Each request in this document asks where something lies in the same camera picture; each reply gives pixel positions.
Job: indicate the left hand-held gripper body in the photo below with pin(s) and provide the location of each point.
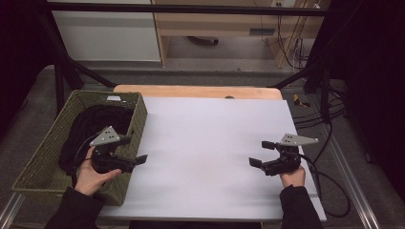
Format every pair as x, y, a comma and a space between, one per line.
106, 160

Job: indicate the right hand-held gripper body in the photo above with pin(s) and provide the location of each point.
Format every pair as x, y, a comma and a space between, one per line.
286, 159

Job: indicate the black cloth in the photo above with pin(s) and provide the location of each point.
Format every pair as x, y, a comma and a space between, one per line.
92, 119

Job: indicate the green woven basket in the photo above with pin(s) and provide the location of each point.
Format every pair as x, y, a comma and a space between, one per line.
41, 178

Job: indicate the person's right hand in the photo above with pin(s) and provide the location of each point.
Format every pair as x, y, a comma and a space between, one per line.
293, 178

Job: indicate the person's left hand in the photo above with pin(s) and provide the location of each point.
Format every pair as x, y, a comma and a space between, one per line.
92, 181

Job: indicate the white basket label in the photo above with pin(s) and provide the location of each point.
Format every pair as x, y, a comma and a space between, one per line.
114, 98

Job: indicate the yellow and black tool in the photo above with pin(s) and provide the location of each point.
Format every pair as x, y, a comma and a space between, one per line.
299, 101

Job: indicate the white board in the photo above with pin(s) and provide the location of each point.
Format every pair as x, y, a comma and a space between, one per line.
203, 133

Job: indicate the black metal stand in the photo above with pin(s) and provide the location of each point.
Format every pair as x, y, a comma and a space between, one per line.
323, 86
60, 76

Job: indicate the wooden table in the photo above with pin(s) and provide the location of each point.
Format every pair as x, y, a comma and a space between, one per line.
191, 91

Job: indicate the white cabinet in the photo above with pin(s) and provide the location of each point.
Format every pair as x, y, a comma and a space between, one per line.
108, 38

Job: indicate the black curtain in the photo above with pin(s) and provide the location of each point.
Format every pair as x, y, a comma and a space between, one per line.
19, 57
372, 79

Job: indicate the light wooden desk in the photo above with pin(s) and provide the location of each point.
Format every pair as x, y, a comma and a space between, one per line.
216, 25

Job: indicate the aluminium rail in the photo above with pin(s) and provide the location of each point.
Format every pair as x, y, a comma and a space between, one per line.
9, 211
353, 184

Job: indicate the black horizontal frame bar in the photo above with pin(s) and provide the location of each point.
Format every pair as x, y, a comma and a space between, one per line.
191, 9

